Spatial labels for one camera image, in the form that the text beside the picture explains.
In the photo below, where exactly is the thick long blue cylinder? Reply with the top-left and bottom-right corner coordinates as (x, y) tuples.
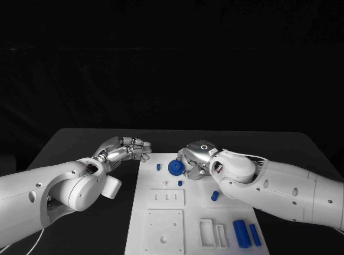
(232, 219), (252, 249)

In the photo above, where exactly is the blue gear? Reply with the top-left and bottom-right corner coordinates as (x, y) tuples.
(167, 159), (187, 176)

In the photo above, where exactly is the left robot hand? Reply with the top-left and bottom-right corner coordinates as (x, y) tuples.
(92, 136), (153, 163)

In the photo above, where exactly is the white cable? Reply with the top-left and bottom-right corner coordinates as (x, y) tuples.
(0, 228), (46, 255)
(222, 148), (268, 161)

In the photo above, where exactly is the white task board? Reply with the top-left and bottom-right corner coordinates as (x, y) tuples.
(124, 152), (271, 255)

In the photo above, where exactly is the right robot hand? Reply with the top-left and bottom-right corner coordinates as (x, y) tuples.
(176, 139), (220, 181)

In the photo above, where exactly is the thin long blue cylinder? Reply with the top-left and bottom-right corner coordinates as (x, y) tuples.
(249, 224), (262, 247)

